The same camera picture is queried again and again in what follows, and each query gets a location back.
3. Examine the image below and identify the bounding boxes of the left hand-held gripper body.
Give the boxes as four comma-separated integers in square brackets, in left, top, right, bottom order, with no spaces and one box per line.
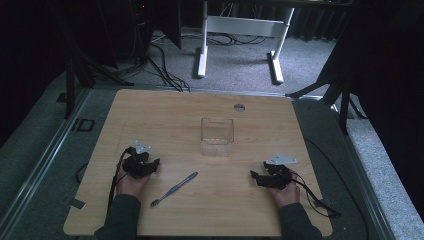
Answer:
[122,140,153,180]

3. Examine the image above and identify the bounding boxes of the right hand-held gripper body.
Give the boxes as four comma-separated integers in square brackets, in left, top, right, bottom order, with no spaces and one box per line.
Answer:
[262,152,299,191]

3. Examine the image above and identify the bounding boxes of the clear plastic holder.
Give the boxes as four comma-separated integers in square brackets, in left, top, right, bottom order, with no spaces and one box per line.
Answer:
[200,117,235,158]

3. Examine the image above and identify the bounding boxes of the person's left hand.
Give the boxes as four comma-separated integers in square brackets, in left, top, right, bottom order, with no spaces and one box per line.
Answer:
[115,159,151,200]

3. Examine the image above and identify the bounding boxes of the person's right hand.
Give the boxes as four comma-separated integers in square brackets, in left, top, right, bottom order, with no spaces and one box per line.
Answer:
[268,168,302,209]

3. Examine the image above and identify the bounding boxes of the black rectangular floor buckle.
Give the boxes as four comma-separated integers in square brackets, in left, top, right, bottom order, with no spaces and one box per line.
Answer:
[71,117,96,133]

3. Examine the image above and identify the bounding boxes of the grey tape piece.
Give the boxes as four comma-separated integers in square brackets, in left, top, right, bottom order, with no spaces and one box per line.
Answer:
[69,198,87,211]

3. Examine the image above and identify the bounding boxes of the black metal stand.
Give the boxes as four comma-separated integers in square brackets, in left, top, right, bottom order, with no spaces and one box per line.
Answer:
[285,49,368,136]
[63,0,135,120]

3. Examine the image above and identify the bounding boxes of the dark curtain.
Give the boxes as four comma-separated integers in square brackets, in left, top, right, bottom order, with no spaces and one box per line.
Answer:
[0,0,118,148]
[328,0,424,214]

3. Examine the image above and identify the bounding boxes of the left hand-held gripper cable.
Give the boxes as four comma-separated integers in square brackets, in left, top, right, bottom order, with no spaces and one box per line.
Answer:
[106,147,133,213]

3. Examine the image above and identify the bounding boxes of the hand-held gripper cable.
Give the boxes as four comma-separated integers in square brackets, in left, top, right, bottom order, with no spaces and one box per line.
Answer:
[289,172,342,220]
[106,147,133,213]

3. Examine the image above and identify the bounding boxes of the right hand-held gripper cable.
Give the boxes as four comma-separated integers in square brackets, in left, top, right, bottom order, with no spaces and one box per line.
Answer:
[289,172,342,220]

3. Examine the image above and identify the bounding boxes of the thin black floor cable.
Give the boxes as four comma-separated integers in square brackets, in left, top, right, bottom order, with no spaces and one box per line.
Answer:
[303,137,371,240]

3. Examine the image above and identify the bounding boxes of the black floor cable bundle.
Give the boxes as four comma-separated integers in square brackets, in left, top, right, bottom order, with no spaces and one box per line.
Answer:
[145,42,192,93]

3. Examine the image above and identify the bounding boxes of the black cables under desk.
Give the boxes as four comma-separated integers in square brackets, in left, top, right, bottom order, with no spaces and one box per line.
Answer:
[206,32,268,47]

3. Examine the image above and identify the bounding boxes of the white desk frame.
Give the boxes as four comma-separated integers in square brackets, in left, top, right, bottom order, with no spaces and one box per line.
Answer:
[195,0,296,85]

